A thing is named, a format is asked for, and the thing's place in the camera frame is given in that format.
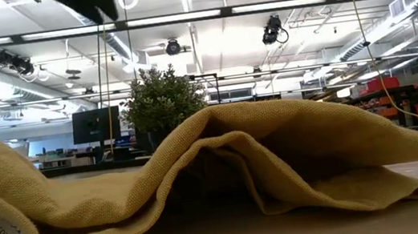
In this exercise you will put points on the black storage shelf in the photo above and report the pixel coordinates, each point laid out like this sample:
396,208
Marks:
404,93

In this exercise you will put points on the black overhead beam with lights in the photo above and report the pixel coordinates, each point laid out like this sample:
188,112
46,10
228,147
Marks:
227,11

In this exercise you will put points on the small green potted plant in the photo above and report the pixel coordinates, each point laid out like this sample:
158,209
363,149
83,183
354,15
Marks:
162,99

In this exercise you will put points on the red storage box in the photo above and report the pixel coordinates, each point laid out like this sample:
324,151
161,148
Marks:
382,84

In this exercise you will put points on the yellow folded cloth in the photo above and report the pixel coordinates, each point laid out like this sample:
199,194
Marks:
122,193

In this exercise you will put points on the dark background monitor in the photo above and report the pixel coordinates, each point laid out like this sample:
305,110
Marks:
95,126

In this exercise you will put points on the black ceiling-mounted camera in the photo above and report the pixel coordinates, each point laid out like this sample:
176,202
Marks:
173,47
271,30
13,62

